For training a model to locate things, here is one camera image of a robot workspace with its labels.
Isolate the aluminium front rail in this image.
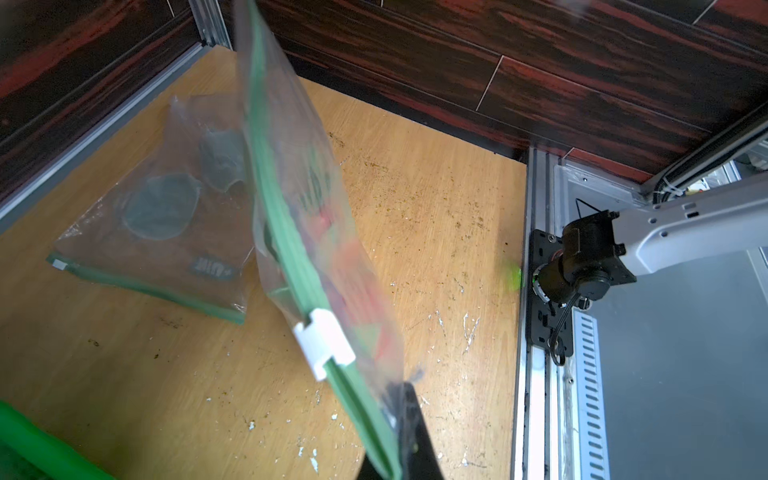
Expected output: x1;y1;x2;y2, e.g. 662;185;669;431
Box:
510;147;610;479

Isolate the dragon fruit in near bag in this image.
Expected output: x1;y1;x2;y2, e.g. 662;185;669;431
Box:
300;199;403;369

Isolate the clear zip-top bag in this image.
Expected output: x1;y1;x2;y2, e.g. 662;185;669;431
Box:
234;1;418;479
47;94;254;324

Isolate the green perforated plastic tray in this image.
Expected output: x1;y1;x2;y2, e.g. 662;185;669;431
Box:
1;402;113;479

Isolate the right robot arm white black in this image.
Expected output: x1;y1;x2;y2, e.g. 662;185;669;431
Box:
532;173;767;305

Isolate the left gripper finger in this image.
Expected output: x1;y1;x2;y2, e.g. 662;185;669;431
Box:
356;380;443;479

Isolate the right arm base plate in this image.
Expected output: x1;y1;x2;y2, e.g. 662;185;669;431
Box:
524;229;574;366

